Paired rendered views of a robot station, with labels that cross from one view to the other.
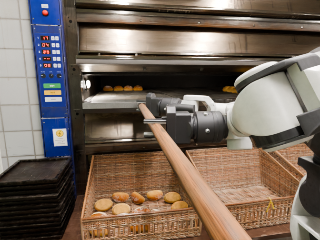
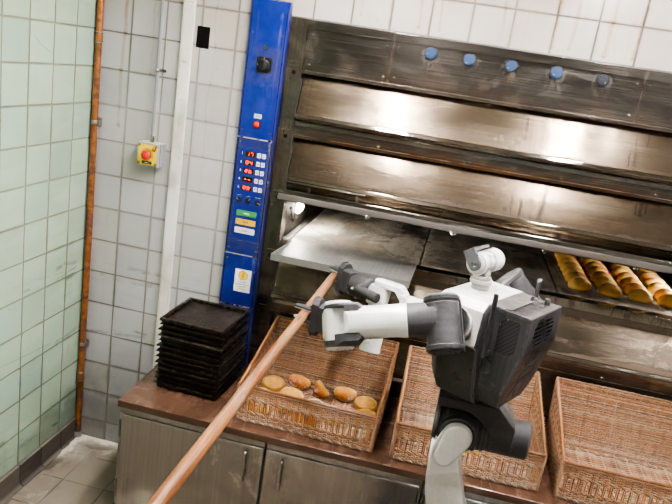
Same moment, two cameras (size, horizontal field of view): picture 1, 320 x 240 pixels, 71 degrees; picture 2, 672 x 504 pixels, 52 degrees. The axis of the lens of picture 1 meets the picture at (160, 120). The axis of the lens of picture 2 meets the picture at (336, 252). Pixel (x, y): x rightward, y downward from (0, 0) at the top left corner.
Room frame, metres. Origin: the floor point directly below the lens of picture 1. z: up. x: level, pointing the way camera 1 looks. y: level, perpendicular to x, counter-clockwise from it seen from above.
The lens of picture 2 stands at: (-1.28, -0.72, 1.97)
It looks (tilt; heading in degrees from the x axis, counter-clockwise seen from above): 16 degrees down; 19
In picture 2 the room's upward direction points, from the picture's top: 9 degrees clockwise
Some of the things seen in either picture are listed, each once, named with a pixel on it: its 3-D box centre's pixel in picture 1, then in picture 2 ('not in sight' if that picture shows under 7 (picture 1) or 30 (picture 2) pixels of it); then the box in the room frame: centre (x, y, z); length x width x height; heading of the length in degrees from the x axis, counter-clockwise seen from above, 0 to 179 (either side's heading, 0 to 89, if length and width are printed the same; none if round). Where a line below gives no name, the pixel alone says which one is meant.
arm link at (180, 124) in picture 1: (188, 127); (330, 320); (0.60, -0.08, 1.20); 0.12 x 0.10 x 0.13; 92
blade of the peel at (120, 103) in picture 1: (137, 100); (347, 258); (1.28, 0.13, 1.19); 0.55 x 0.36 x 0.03; 100
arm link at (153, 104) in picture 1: (160, 106); (352, 282); (1.00, 0.00, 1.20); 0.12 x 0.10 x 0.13; 65
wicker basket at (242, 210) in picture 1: (241, 181); (468, 412); (1.25, -0.48, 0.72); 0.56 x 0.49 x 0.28; 102
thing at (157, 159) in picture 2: not in sight; (151, 153); (1.19, 1.05, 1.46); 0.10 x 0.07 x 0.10; 101
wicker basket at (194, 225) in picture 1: (140, 190); (320, 378); (1.14, 0.11, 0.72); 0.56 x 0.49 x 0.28; 99
